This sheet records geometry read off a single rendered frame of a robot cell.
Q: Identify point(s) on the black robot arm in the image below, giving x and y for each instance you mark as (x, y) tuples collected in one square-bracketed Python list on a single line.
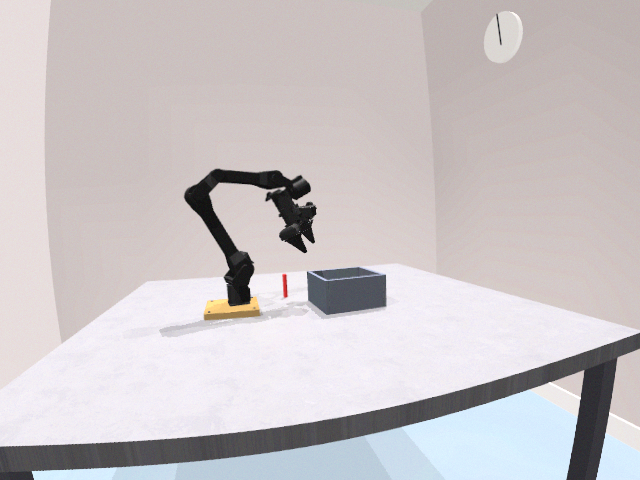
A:
[(240, 265)]

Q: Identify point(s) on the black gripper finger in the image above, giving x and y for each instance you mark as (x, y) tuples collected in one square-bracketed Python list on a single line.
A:
[(307, 231), (297, 242)]

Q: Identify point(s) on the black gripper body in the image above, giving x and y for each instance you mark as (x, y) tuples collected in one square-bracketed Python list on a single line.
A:
[(292, 226)]

